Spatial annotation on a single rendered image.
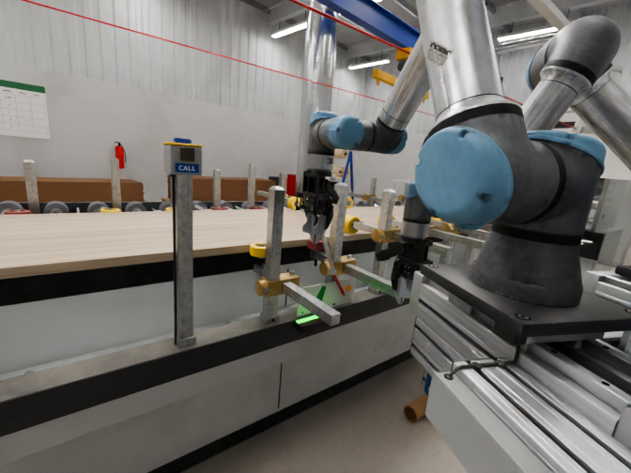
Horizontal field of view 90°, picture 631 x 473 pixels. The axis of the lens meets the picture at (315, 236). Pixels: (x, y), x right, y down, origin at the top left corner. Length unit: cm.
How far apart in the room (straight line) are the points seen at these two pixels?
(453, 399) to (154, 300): 89
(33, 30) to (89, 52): 80
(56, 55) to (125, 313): 718
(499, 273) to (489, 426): 21
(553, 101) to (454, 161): 42
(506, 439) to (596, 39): 70
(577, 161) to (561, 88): 31
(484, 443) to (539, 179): 30
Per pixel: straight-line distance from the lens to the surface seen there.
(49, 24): 816
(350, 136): 76
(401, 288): 96
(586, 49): 84
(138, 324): 114
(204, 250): 109
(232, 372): 109
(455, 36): 51
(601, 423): 49
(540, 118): 80
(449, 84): 48
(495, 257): 55
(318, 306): 86
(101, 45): 822
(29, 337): 112
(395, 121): 82
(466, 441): 46
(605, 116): 99
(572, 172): 52
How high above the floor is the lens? 121
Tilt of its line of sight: 13 degrees down
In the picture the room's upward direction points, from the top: 5 degrees clockwise
